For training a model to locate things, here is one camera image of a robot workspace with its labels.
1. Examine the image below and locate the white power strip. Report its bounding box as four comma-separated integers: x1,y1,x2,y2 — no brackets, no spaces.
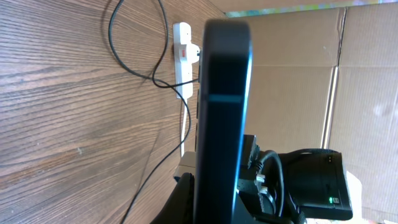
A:
173,22,193,100

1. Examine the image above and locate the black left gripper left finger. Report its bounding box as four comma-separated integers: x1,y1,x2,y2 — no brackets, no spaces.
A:
150,172,195,224

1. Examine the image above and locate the brown cardboard backdrop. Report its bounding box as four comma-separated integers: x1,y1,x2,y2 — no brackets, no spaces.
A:
227,1,397,222

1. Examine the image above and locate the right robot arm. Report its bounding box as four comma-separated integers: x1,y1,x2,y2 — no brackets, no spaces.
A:
237,135,353,223

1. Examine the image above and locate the blue screen smartphone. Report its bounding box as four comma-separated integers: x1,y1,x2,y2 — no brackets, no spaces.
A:
193,19,252,223

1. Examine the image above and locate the white USB wall charger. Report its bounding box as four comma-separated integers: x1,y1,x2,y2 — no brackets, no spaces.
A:
186,43,201,64

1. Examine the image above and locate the black USB charging cable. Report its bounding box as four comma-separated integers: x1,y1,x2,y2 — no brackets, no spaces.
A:
108,0,206,224

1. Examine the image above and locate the white power strip cord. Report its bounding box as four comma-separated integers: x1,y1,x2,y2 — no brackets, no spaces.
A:
180,98,188,158

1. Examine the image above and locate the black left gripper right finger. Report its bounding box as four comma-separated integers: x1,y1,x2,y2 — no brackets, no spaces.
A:
233,193,257,224

